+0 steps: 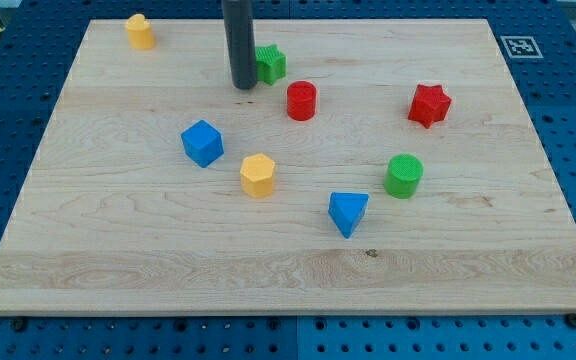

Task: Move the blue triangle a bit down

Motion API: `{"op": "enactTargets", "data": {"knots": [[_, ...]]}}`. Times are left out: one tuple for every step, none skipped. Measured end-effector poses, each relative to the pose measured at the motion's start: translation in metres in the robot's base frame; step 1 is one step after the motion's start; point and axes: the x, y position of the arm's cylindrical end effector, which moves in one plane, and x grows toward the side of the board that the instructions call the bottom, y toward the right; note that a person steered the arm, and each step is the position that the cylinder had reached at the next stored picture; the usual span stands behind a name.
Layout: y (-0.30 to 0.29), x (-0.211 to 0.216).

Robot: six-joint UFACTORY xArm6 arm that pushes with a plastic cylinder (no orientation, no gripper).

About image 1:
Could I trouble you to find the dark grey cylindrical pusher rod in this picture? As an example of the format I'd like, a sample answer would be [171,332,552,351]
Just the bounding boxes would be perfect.
[221,0,257,90]

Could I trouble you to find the blue triangle block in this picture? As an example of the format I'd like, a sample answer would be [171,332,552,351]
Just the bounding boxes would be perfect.
[328,192,369,239]

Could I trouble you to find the green star block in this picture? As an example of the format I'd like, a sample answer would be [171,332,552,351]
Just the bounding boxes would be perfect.
[255,44,286,85]

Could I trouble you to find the red cylinder block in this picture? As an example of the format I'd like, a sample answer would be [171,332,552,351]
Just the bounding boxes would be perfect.
[287,81,317,121]

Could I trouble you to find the yellow heart block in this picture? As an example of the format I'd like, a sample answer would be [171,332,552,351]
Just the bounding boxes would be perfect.
[124,13,156,50]

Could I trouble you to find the blue cube block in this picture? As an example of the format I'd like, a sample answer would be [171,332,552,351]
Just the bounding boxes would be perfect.
[180,120,224,168]

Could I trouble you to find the yellow hexagon block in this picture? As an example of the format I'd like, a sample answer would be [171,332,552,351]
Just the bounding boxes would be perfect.
[240,153,275,198]

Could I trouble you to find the red star block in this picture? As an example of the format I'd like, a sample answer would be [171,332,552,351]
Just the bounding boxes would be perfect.
[407,84,452,129]

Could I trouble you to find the light wooden board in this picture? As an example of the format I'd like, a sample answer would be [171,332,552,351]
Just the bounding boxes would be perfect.
[0,19,576,317]

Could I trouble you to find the green cylinder block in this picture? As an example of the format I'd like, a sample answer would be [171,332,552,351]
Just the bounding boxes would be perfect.
[384,153,424,199]

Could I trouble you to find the white fiducial marker tag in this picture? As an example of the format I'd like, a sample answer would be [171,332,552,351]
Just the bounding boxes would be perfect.
[500,35,543,59]

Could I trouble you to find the black bolt left front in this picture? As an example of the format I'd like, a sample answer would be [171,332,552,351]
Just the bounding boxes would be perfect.
[9,317,28,333]

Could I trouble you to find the black bolt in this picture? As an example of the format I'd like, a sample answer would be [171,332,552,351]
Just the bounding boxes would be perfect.
[9,317,28,333]
[565,313,576,329]

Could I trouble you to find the black bolt right front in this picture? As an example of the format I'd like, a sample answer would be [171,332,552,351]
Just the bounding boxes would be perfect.
[565,313,576,329]

